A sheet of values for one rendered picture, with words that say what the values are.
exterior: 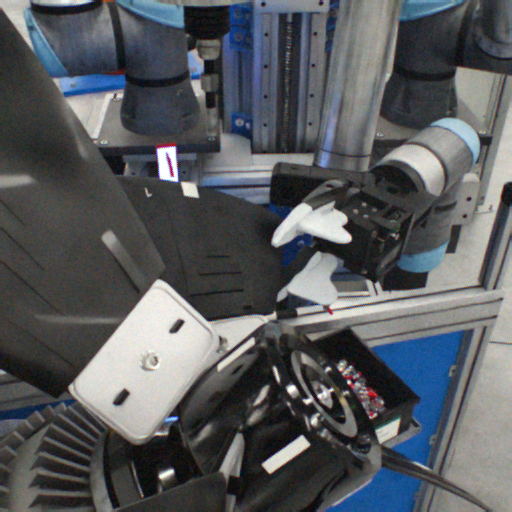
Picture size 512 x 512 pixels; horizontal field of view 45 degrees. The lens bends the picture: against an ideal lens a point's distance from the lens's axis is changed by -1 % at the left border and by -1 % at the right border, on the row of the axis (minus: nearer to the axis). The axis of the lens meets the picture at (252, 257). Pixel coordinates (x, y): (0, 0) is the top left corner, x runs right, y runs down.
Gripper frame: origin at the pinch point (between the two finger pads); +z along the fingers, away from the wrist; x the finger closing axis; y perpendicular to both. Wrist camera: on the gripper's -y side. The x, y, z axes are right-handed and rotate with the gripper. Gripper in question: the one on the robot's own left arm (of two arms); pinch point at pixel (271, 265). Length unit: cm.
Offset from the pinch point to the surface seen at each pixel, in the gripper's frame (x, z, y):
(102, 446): -1.7, 23.8, 4.3
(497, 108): 75, -216, -41
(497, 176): 124, -251, -39
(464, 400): 59, -51, 15
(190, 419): -6.0, 20.5, 9.1
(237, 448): -9.5, 21.8, 13.9
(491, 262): 26, -51, 10
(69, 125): -18.7, 16.4, -5.6
